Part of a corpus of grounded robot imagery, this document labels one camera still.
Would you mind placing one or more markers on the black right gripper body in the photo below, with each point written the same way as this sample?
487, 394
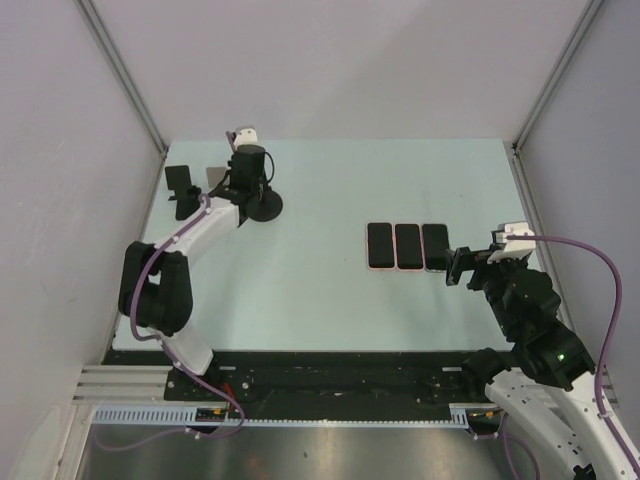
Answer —
500, 270

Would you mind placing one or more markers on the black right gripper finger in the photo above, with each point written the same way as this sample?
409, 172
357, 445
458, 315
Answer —
481, 279
458, 262

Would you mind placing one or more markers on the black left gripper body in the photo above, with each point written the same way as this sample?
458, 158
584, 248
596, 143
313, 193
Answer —
261, 184

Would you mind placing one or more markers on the black round-base phone stand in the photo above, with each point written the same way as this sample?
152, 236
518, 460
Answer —
264, 206

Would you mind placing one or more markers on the white phone stand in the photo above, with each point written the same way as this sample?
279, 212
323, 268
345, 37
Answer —
215, 176

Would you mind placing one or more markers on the white-cased phone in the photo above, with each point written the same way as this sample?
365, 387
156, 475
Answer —
436, 246

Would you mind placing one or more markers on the pink-cased phone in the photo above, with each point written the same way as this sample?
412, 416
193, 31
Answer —
409, 255
380, 246

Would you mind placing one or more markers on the black folding phone stand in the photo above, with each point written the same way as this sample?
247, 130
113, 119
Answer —
184, 192

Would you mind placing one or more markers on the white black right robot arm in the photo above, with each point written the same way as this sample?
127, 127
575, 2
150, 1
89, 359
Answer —
550, 387

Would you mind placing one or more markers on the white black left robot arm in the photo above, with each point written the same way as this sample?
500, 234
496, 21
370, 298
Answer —
156, 289

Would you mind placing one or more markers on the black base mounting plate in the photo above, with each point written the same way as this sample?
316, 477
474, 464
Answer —
345, 386

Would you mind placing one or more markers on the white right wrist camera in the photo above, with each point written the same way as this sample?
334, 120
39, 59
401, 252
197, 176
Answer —
512, 241

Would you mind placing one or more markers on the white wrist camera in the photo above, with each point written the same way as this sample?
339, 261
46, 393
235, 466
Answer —
512, 241
244, 136

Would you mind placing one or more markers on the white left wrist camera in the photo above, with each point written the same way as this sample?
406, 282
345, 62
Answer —
244, 136

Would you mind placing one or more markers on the aluminium frame rail left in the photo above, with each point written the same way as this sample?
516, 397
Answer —
114, 59

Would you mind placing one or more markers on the aluminium frame rail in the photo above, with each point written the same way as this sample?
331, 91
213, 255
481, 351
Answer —
114, 59
578, 34

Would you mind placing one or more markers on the aluminium frame rail right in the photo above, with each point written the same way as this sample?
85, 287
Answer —
578, 34

